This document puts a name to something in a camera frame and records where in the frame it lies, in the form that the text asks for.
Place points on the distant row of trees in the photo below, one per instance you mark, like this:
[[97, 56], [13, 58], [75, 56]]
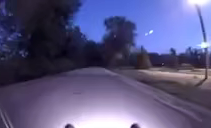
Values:
[[186, 59]]

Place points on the tall street lamp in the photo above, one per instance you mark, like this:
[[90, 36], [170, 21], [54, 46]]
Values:
[[203, 36]]

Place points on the tall dark tree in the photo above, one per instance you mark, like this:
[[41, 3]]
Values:
[[119, 36]]

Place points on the dry grass strip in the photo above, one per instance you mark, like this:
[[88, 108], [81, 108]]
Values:
[[173, 83]]

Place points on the robot's own part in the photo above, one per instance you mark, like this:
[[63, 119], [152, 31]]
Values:
[[69, 126], [135, 126]]

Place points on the grey paved path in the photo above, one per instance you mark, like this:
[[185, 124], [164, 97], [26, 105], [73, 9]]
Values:
[[99, 96]]

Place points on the row of dark trees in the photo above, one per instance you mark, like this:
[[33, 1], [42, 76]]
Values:
[[43, 43]]

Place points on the bush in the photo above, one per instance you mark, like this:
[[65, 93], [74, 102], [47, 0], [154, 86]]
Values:
[[143, 61]]

